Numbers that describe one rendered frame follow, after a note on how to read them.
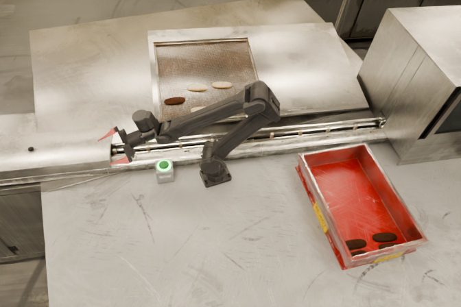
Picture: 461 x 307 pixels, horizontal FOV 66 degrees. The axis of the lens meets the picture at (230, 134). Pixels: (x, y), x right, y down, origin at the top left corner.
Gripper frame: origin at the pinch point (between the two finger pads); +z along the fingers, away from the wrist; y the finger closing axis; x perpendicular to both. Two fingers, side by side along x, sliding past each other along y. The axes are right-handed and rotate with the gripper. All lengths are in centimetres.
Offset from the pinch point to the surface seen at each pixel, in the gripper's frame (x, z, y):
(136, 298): -23, 7, 46
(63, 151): 14.6, 17.9, -5.2
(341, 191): -1, -79, 55
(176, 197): 4.7, -15.6, 29.0
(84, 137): 19.3, 9.3, -6.7
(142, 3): 280, -42, -100
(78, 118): 41.2, 13.7, -14.4
